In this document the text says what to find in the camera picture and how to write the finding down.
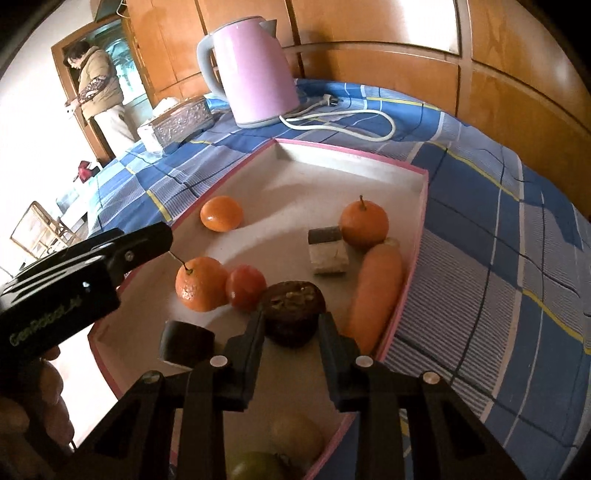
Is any red tomato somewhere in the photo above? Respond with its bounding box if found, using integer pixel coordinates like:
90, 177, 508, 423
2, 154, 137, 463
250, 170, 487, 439
225, 264, 267, 311

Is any orange mandarin with long stem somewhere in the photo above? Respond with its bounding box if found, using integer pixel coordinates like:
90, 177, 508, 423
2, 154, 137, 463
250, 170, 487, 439
167, 250, 229, 313

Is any silver embossed tissue box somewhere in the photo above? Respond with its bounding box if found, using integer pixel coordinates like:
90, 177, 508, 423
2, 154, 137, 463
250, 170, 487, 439
137, 96, 215, 153

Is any white cube with dark skin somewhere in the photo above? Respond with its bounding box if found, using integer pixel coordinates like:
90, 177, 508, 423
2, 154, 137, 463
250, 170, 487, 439
308, 226, 348, 276

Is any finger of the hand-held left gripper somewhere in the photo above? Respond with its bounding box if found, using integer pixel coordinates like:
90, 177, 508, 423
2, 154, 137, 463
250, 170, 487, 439
107, 223, 174, 286

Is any white power cord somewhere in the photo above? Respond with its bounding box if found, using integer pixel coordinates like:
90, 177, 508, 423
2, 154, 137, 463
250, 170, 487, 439
279, 93, 397, 141

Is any wooden wardrobe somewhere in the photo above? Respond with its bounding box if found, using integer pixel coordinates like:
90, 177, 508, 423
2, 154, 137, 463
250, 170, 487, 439
124, 0, 591, 213

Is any orange mandarin with short stem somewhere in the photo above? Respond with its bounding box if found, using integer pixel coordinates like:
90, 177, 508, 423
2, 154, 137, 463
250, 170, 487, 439
339, 195, 389, 250

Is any dark brown wrinkled fruit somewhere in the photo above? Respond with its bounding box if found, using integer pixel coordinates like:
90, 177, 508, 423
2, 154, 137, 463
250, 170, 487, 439
259, 281, 327, 348

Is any pink shallow cardboard tray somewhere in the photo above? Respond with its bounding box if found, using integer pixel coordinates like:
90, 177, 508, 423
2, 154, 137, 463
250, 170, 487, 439
88, 137, 430, 480

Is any blue plaid tablecloth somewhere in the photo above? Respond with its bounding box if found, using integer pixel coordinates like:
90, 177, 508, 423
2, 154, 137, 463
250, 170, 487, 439
85, 78, 591, 480

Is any orange carrot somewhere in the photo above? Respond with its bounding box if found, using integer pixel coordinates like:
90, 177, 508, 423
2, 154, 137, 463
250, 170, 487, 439
345, 237, 404, 355

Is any person's left hand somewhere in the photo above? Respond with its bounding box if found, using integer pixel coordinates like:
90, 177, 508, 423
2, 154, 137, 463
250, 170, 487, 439
0, 346, 75, 457

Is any wooden door with glass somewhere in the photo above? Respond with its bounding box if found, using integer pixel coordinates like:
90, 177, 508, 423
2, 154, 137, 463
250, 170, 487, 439
51, 16, 153, 162

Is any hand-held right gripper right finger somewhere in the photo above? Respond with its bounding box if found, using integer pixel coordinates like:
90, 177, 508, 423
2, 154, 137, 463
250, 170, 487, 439
318, 311, 527, 480

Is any yellowish kiwi fruit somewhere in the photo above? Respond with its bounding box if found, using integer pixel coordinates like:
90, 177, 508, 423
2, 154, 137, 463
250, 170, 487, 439
270, 412, 325, 462

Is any dark cut cylinder piece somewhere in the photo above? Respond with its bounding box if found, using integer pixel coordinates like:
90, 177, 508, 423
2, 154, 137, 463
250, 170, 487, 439
158, 320, 216, 370

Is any pink electric kettle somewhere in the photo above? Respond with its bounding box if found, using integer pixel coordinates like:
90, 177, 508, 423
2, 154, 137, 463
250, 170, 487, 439
197, 16, 301, 129

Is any stemless orange mandarin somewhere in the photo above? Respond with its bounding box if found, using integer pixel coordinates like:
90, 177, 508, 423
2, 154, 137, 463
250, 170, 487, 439
200, 196, 244, 232

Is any wooden stool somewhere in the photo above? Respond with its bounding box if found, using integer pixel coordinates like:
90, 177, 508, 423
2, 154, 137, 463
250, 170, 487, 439
10, 200, 84, 259

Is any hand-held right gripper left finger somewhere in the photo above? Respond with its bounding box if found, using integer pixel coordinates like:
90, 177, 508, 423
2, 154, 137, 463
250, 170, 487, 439
69, 311, 266, 480

